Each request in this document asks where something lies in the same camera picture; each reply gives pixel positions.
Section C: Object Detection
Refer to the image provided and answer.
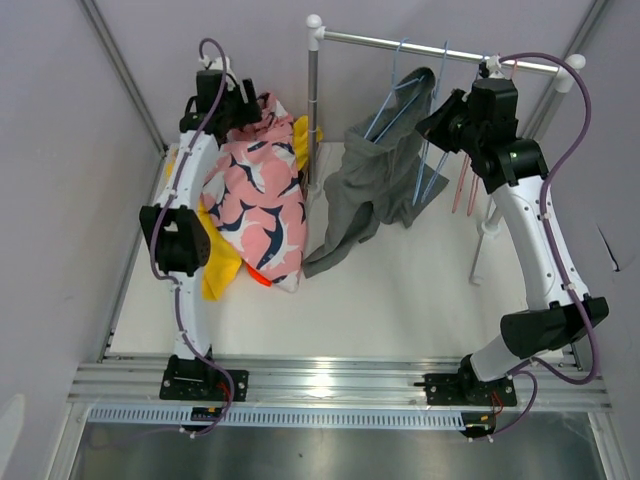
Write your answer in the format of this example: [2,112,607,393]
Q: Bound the pink wire hanger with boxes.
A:
[465,59,519,217]
[451,155,471,214]

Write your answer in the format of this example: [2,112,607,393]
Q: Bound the pink shark print shorts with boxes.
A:
[199,90,307,294]

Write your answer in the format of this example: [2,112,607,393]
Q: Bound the grey shorts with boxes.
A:
[303,67,449,278]

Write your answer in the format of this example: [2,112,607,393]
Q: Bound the yellow shorts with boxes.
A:
[164,115,325,302]

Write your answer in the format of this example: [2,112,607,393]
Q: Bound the orange shorts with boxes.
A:
[246,264,272,287]

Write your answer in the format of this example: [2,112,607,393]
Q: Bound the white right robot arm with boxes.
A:
[416,78,609,407]

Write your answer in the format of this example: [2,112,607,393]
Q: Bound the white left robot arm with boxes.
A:
[139,69,260,402]

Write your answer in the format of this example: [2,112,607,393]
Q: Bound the metal clothes rack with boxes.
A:
[299,14,586,285]

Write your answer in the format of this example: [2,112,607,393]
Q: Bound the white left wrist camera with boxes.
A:
[199,54,232,75]

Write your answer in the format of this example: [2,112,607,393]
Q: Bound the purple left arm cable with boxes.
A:
[148,39,234,441]

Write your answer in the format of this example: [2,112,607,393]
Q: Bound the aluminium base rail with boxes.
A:
[68,356,612,412]

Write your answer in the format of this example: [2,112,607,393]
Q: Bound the white slotted cable duct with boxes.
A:
[87,404,465,431]

